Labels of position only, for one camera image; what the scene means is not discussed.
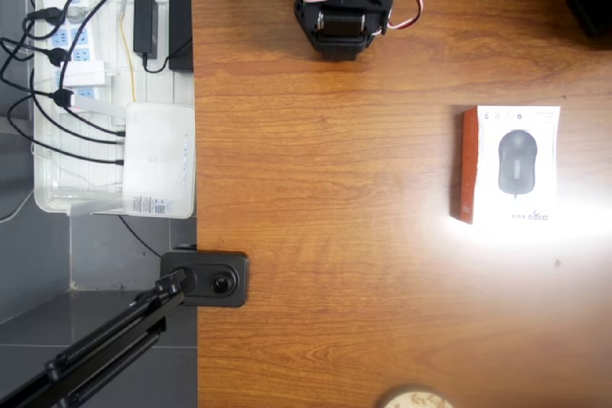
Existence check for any white orange mouse box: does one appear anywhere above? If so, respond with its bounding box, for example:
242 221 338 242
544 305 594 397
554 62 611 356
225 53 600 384
448 104 561 226

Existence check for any black stand clamp base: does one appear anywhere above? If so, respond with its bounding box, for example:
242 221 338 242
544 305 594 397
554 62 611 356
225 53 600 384
159 245 251 308

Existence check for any white router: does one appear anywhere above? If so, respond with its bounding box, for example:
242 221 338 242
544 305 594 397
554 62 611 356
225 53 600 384
69 94 197 220

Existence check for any wide black power adapter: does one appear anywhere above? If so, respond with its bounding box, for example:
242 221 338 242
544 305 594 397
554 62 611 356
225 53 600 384
168 0 194 73

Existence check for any slim black power adapter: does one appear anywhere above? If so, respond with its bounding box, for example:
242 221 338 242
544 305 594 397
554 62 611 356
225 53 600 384
132 0 160 59

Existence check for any white charger plug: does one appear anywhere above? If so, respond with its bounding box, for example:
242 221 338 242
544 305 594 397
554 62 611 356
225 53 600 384
64 59 109 88

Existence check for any round wooden coaster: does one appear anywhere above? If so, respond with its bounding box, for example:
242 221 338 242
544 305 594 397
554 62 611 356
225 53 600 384
380 383 453 408

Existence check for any white plastic tray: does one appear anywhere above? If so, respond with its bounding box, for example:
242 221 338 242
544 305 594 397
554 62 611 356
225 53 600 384
33 0 205 213

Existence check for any white power strip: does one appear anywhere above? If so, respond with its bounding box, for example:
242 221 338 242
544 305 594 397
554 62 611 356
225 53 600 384
40 0 109 103

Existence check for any black floor cable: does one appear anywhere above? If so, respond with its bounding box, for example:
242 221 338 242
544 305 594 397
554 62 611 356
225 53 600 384
118 214 164 259

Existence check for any black adapter cable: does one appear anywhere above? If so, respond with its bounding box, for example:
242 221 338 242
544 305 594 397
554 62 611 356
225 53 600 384
142 37 194 74

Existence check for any black router cable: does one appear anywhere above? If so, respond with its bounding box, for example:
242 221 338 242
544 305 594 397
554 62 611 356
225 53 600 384
7 92 128 167
29 68 128 146
51 87 128 138

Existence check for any thin yellow cable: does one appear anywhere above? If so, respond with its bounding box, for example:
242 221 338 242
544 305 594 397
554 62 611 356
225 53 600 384
118 0 140 103

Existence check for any white floor cable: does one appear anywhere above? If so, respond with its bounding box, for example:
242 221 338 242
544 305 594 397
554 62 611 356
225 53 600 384
0 187 34 224

